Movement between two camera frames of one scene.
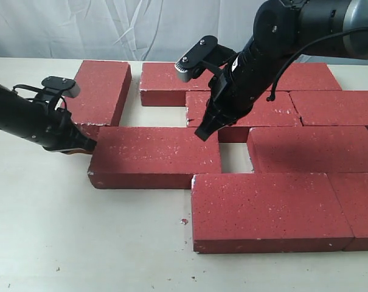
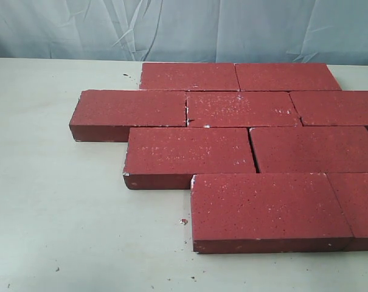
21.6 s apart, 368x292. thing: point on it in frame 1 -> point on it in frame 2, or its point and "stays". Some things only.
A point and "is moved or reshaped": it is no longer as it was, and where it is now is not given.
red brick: [160, 85] stays
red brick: [103, 87] -> [106, 115]
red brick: [313, 149] stays
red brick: [151, 157] is moved or reshaped
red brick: [357, 193] stays
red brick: [306, 76] stays
